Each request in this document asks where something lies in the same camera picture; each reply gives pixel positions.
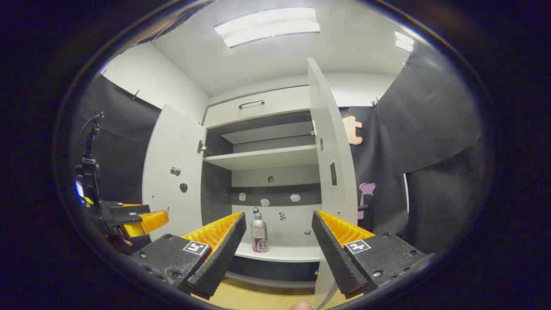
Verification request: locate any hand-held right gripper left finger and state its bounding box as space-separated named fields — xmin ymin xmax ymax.
xmin=129 ymin=211 xmax=247 ymax=301

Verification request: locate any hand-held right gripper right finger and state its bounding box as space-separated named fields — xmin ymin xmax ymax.
xmin=311 ymin=209 xmax=435 ymax=300

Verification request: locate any silver bottle with pink label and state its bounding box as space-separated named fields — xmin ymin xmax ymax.
xmin=251 ymin=208 xmax=269 ymax=253

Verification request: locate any grey cabinet door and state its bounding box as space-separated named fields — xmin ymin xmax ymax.
xmin=142 ymin=104 xmax=208 ymax=242
xmin=306 ymin=58 xmax=359 ymax=308

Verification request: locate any grey cabinet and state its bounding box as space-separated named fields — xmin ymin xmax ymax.
xmin=200 ymin=85 xmax=323 ymax=289

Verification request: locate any grey cabinet drawer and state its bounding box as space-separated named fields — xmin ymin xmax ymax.
xmin=203 ymin=85 xmax=311 ymax=129

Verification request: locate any small ceiling light panel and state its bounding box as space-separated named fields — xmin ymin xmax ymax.
xmin=395 ymin=31 xmax=415 ymax=52

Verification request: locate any large ceiling light panel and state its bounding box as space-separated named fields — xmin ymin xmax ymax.
xmin=214 ymin=7 xmax=320 ymax=48

